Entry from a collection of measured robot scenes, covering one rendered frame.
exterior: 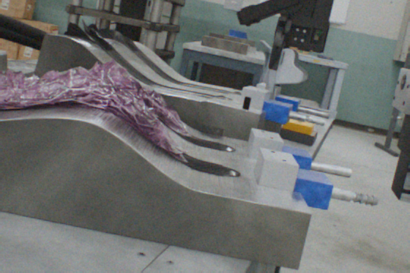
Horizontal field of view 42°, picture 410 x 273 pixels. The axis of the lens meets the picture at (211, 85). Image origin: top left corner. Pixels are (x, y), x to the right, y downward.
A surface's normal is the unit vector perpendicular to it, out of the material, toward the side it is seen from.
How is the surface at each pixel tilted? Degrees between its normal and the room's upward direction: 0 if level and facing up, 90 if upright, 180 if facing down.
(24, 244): 0
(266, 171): 90
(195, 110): 90
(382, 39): 90
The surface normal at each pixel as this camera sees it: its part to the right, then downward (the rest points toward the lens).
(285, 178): 0.00, 0.11
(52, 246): 0.21, -0.97
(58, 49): -0.29, 0.05
